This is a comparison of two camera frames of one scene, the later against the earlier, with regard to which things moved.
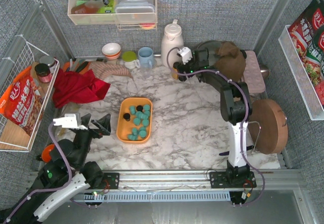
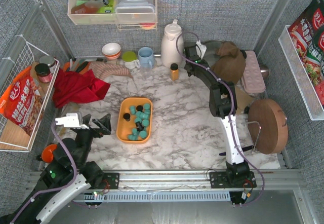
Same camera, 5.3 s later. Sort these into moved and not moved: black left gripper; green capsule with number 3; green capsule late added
Moved: green capsule with number 3
Not moved: black left gripper; green capsule late added
